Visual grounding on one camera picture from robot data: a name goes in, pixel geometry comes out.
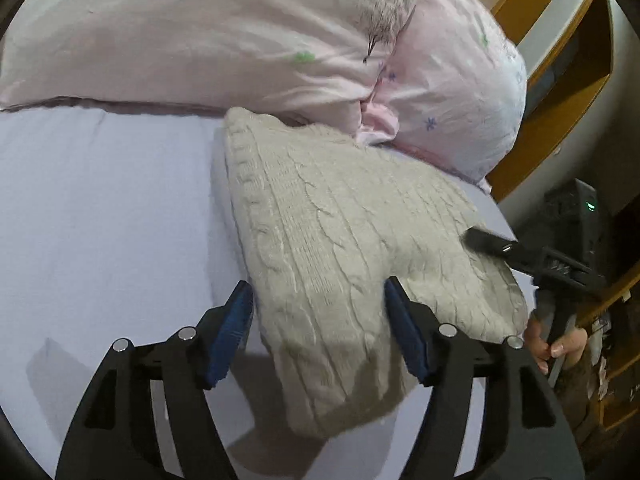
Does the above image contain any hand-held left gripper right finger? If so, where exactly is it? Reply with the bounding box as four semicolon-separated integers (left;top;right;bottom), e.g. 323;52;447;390
383;276;586;480

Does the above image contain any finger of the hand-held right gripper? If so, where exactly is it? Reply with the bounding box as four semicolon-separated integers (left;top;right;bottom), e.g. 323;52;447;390
463;226;519;257

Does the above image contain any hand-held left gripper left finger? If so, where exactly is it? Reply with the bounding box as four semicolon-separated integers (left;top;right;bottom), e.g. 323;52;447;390
55;280;255;480

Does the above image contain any grey cable-knit cushion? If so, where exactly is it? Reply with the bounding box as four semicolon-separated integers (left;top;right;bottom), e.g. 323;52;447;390
222;106;529;440

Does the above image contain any person's right hand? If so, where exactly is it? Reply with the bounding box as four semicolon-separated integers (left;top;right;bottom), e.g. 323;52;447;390
523;318;589;374

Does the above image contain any lavender bed sheet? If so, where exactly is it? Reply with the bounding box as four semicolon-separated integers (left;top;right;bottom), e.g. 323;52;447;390
0;108;519;480

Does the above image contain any pink floral pillow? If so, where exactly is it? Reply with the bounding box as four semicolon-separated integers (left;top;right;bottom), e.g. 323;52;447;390
0;0;529;195

